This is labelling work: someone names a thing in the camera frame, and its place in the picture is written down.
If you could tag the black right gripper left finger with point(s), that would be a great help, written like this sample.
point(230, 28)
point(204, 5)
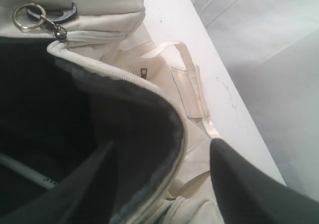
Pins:
point(86, 196)

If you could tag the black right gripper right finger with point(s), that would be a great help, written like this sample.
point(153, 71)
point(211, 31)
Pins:
point(246, 195)

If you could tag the cream fabric duffel bag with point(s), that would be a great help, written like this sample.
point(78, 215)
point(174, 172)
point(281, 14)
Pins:
point(78, 74)

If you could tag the white backdrop curtain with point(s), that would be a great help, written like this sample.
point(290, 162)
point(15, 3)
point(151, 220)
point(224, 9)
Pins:
point(271, 51)

